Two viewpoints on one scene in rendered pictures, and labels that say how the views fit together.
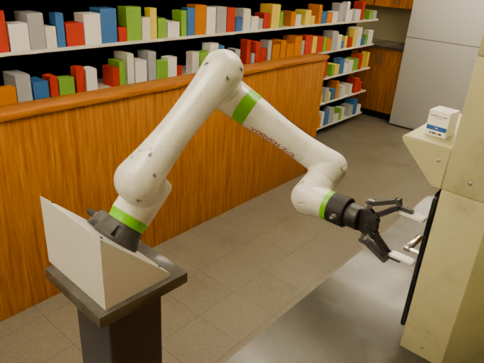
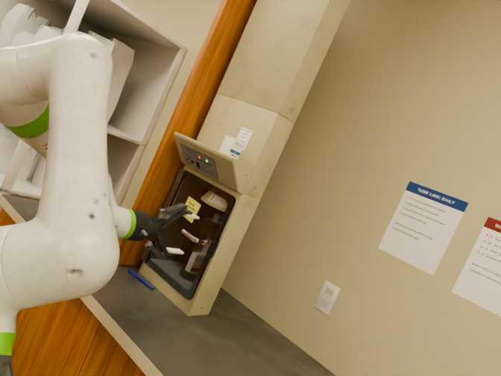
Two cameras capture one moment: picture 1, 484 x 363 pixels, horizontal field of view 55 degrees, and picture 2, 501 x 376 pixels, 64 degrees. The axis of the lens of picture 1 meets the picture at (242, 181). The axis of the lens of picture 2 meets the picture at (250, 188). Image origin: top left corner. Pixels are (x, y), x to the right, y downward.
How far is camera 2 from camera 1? 1.39 m
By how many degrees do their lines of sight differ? 90
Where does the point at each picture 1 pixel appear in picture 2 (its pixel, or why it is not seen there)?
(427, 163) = (241, 177)
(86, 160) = not seen: outside the picture
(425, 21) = not seen: outside the picture
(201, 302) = not seen: outside the picture
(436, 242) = (230, 229)
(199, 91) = (105, 100)
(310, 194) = (121, 216)
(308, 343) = (180, 352)
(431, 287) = (218, 262)
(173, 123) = (103, 149)
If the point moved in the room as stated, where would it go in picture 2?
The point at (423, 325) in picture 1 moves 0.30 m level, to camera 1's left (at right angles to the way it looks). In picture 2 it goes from (206, 292) to (195, 327)
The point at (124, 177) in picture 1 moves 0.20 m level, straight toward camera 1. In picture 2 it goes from (110, 254) to (229, 293)
